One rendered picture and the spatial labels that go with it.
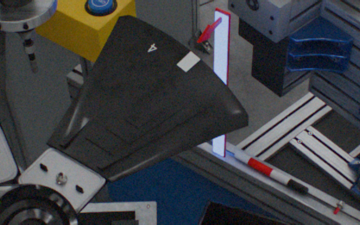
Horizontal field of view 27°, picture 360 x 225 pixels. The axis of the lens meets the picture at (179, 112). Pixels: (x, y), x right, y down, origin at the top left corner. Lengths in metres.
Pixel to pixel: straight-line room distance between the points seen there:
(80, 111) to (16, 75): 1.02
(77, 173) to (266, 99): 1.71
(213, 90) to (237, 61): 1.69
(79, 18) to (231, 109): 0.38
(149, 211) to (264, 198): 0.31
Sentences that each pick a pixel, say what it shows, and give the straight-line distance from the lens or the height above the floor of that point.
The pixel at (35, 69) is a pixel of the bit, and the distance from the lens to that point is 0.75.
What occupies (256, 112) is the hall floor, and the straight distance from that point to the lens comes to 2.52.
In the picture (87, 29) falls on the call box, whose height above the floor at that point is 1.06.
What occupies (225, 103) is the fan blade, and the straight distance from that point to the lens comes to 0.99.
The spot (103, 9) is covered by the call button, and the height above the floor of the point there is 1.08.
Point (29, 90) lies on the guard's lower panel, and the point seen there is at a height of 0.45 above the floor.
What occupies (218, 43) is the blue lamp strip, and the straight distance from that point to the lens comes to 1.11.
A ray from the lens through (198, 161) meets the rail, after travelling 1.36.
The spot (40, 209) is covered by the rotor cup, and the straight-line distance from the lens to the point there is 0.82.
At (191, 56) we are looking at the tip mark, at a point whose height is 1.19.
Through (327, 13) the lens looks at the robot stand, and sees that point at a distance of 1.50.
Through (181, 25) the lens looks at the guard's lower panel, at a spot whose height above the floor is 0.16.
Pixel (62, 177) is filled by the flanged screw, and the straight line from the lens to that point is 0.89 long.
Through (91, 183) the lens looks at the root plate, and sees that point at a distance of 0.89.
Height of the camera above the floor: 1.90
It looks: 49 degrees down
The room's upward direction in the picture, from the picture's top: 2 degrees counter-clockwise
